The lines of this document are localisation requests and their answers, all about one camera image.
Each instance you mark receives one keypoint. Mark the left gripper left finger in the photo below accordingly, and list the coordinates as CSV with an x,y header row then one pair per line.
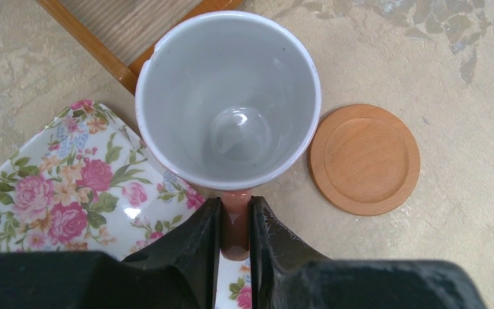
x,y
177,271

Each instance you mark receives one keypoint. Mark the floral pattern tray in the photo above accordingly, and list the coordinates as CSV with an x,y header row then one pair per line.
x,y
87,182

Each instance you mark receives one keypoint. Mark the white mug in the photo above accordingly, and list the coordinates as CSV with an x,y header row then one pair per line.
x,y
228,101

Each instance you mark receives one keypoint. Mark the smooth wooden coaster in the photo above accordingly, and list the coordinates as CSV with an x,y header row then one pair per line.
x,y
364,160

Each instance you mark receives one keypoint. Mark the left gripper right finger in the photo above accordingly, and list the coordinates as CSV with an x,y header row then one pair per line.
x,y
287,273

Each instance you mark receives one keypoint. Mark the wooden three-tier shelf rack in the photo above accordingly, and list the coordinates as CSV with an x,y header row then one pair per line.
x,y
121,35

